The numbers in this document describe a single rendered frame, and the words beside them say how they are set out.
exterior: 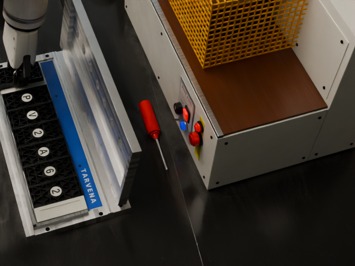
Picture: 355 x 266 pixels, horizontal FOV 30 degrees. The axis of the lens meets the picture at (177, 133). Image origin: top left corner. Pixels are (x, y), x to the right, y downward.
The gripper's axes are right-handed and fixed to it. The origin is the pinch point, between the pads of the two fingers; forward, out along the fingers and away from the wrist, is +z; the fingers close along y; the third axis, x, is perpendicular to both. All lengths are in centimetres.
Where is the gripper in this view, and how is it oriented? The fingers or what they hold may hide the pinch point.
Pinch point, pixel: (17, 70)
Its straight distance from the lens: 149.5
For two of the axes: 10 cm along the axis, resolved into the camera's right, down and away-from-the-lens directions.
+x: 9.0, -1.2, 4.2
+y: 3.5, 7.8, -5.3
